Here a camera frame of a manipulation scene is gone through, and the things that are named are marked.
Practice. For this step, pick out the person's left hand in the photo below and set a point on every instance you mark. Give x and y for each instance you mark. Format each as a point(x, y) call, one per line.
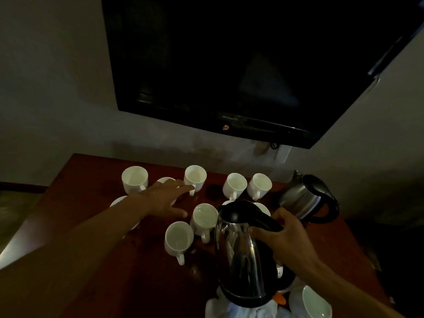
point(162, 198)

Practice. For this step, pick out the person's right hand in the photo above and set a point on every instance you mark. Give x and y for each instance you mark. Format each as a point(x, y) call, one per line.
point(291, 245)

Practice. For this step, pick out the group of white cups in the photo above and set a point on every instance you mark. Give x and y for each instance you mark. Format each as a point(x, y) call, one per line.
point(134, 178)

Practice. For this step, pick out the white ceramic cup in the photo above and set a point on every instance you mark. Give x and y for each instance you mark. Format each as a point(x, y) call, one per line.
point(236, 184)
point(262, 208)
point(316, 308)
point(260, 183)

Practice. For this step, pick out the steel kettle with black lid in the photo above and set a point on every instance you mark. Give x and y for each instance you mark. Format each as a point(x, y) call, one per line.
point(298, 198)

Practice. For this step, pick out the black and steel kettle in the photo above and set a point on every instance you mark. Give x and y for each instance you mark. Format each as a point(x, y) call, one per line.
point(241, 261)

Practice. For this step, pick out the person's left forearm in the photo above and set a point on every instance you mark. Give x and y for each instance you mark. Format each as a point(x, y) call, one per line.
point(66, 258)

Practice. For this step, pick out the person's right forearm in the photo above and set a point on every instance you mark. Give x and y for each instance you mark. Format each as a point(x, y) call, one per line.
point(351, 294)

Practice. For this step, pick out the dark red wooden table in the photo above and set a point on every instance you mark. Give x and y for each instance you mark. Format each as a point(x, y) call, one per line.
point(347, 248)

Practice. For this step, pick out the white crumpled cloth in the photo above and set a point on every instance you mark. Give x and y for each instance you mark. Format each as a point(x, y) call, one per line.
point(225, 311)

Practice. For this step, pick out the black wall television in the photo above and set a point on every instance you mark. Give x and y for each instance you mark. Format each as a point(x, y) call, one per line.
point(265, 56)

